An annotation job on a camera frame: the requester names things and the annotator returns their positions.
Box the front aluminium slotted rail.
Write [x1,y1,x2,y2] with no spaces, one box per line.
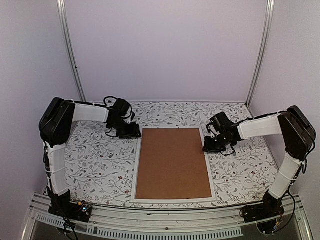
[21,194,316,240]

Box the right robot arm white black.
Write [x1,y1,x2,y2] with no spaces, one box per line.
[202,105,317,218]

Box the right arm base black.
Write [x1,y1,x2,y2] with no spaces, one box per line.
[239,198,285,235]

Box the aluminium corner post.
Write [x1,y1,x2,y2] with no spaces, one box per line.
[56,0,87,102]
[245,0,275,108]

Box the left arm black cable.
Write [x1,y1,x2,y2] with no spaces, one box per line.
[102,96,121,108]

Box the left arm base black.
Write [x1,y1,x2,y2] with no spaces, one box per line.
[48,198,93,223]

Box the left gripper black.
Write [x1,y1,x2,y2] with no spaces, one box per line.
[110,119,142,140]

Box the right aluminium corner post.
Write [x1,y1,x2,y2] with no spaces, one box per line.
[245,0,275,108]

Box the brown cardboard backing board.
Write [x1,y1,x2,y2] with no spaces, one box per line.
[134,128,213,200]

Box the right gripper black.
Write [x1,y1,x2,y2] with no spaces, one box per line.
[202,132,232,154]

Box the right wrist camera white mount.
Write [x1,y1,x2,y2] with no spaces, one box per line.
[206,123,216,138]

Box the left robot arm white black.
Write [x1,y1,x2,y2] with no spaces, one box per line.
[38,97,142,217]

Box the left aluminium corner post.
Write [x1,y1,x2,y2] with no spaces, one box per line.
[56,0,87,102]

